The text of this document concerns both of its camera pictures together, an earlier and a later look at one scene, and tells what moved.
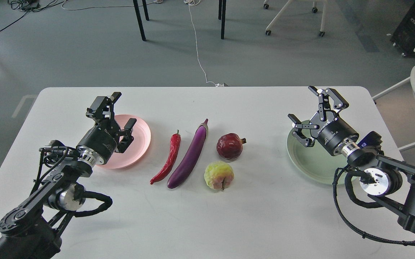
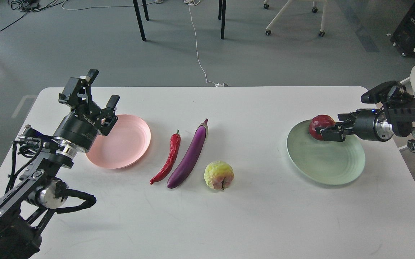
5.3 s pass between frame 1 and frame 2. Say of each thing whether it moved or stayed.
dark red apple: moved
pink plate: stayed
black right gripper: moved
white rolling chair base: stayed
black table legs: stayed
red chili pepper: stayed
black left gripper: moved
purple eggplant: stayed
